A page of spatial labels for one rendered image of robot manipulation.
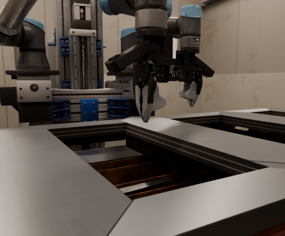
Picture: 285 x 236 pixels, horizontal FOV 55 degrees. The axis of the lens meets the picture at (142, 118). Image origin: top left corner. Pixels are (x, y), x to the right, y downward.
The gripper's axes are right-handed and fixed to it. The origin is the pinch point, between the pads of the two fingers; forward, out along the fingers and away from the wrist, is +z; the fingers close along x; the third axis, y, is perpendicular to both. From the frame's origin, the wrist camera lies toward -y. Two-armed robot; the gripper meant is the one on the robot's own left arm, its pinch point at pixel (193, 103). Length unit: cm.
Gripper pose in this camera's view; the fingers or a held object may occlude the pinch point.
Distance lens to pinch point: 106.5
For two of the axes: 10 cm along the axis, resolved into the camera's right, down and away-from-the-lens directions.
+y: -8.7, 0.7, -4.8
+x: 4.9, 1.2, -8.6
